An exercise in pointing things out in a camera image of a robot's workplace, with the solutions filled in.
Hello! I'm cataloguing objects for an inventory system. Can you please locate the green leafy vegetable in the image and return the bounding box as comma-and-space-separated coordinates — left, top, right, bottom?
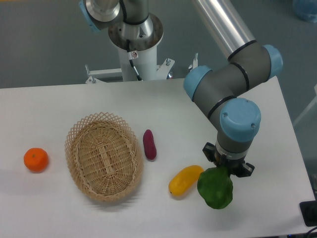
197, 167, 233, 209

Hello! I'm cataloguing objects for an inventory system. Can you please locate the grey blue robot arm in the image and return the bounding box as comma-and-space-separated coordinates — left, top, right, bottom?
79, 0, 283, 178

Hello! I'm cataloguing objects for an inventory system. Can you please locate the black device at table edge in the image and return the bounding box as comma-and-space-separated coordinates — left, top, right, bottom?
299, 200, 317, 227

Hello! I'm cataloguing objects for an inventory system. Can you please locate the yellow mango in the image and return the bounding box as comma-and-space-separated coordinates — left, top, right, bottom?
168, 165, 204, 197

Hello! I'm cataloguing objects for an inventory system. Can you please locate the orange tangerine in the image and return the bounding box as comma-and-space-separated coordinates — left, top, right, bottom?
23, 148, 49, 173

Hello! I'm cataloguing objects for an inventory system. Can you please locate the purple sweet potato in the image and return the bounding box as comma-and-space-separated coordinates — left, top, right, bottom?
143, 129, 157, 161

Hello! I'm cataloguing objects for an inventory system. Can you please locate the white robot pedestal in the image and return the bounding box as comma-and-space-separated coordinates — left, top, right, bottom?
85, 13, 175, 84

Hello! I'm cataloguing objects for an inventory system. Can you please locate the white frame at right edge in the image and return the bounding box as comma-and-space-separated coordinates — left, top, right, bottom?
293, 85, 317, 127

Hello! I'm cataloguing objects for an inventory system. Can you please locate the woven wicker basket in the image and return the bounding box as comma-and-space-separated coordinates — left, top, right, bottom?
65, 112, 143, 202

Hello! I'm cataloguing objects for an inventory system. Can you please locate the blue plastic bag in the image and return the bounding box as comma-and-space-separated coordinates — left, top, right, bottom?
292, 0, 317, 23

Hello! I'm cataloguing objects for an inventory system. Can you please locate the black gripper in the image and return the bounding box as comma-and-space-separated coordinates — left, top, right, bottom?
202, 142, 255, 178

